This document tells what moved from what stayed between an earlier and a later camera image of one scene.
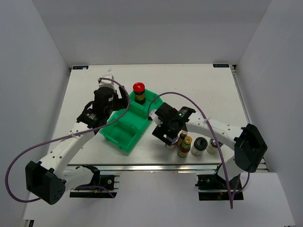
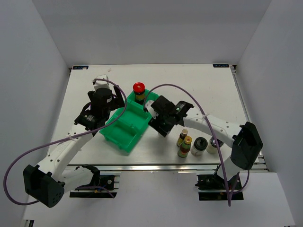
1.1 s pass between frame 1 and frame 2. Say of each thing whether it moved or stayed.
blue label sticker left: stayed
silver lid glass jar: moved
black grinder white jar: stayed
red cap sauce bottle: stayed
